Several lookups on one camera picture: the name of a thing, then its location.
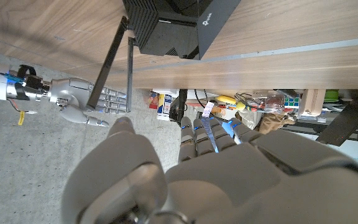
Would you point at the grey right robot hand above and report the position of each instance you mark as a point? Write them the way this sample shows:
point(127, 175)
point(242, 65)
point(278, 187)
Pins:
point(70, 96)

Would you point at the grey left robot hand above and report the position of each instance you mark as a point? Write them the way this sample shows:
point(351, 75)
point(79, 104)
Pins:
point(228, 186)

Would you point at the black router with antennas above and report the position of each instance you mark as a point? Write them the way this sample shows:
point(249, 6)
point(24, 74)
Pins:
point(172, 28)

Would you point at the yellow ball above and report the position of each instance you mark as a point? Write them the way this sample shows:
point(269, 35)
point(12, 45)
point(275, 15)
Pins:
point(240, 106)

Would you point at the yellow banana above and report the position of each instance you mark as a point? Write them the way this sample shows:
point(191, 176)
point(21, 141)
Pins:
point(225, 99)

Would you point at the white canister blue label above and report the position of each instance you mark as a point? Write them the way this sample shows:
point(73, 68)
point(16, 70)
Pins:
point(165, 105)

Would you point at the clear plastic jar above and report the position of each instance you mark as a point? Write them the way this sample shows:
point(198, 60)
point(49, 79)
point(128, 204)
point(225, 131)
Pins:
point(274, 102)

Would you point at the rubik's cube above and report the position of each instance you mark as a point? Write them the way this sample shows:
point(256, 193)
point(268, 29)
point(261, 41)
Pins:
point(291, 102)

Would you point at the beige wooden block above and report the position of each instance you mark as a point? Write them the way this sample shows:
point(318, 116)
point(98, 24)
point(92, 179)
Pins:
point(311, 102)

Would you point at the green cup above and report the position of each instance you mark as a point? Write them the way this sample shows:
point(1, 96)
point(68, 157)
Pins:
point(331, 95)

